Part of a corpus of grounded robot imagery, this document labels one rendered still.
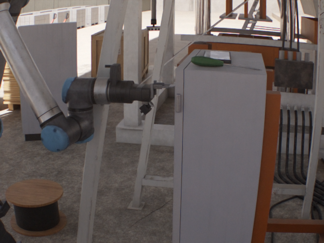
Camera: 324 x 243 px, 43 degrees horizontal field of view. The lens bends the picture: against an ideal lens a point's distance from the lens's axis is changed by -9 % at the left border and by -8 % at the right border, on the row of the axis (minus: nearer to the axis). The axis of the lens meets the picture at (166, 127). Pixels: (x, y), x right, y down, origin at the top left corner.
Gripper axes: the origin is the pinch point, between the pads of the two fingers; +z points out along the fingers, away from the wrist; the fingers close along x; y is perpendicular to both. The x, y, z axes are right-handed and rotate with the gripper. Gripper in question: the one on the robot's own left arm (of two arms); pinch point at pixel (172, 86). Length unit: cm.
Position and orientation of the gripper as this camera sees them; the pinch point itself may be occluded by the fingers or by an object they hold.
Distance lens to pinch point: 142.5
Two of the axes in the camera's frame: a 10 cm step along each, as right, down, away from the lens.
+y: -0.1, 9.5, 3.0
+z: 9.8, 0.6, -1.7
